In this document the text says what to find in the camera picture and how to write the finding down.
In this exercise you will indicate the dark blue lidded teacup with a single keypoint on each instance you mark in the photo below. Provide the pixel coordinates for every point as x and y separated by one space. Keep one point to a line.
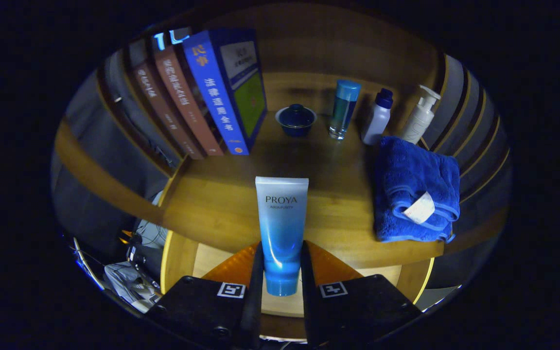
295 119

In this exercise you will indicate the wooden drawer with black knob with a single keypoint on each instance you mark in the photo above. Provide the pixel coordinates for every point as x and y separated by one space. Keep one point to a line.
282 306

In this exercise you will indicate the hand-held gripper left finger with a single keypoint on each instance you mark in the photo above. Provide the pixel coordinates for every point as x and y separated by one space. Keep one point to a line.
202 306

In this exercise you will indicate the blue book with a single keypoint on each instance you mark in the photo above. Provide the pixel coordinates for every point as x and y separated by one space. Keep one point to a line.
217 97

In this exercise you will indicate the black electronic device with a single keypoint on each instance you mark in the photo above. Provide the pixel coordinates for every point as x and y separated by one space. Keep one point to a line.
145 257

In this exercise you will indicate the blue folded towel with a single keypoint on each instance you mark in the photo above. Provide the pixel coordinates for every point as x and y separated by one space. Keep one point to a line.
406 180

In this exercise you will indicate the dark brown book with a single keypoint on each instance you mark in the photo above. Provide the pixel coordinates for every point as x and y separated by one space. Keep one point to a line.
163 112

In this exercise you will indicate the white bottle dark blue cap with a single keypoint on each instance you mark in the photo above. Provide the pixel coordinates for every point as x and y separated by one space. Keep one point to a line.
377 121

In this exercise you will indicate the clear blue bottle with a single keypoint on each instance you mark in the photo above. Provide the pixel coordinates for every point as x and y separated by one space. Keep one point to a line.
344 109

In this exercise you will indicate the wooden cabinet with hutch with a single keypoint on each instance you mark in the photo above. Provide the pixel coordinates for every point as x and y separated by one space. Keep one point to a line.
309 39

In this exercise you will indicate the blue and white tube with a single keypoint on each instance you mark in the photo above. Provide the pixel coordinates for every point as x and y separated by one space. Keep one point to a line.
282 228

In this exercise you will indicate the white pump bottle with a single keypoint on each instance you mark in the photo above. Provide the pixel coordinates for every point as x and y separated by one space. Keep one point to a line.
418 121

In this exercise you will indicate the reddish brown book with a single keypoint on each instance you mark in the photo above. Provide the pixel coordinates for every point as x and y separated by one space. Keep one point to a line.
187 102

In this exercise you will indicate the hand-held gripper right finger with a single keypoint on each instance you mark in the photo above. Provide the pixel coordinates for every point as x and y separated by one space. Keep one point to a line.
358 306

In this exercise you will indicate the wooden countertop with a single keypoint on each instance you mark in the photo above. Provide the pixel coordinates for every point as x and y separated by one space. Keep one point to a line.
221 204

